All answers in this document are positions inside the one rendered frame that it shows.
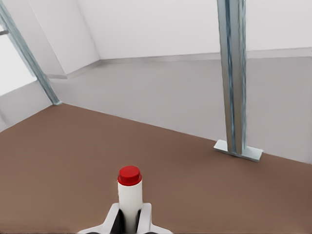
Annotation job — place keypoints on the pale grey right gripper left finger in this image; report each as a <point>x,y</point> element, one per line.
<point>110,219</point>

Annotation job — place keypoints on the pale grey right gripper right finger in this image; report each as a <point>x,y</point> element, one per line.
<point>145,219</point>

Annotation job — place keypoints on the white bottle with red cap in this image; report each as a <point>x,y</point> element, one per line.
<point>130,195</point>

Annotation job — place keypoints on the silver frame post with foot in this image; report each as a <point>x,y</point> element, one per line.
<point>234,80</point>

